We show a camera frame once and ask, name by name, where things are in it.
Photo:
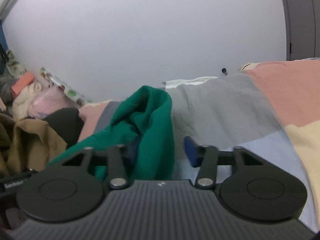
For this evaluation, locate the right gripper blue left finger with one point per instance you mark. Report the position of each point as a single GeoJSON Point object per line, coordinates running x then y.
{"type": "Point", "coordinates": [127, 153]}

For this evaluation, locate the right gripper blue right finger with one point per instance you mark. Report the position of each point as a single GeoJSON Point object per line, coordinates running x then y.
{"type": "Point", "coordinates": [211, 156]}

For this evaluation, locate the green hooded sweatshirt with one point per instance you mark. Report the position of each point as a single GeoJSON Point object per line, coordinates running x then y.
{"type": "Point", "coordinates": [146, 115]}

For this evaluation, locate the brown garment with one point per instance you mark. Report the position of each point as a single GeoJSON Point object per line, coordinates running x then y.
{"type": "Point", "coordinates": [27, 144]}

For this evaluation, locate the black garment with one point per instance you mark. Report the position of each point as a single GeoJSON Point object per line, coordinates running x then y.
{"type": "Point", "coordinates": [67, 123]}

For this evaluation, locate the patchwork bed quilt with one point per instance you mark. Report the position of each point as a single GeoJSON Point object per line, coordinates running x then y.
{"type": "Point", "coordinates": [225, 112]}

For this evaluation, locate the pink box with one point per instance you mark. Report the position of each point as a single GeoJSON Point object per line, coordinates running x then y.
{"type": "Point", "coordinates": [23, 82]}

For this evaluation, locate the grey door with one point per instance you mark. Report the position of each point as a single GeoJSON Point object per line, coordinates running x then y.
{"type": "Point", "coordinates": [302, 28]}

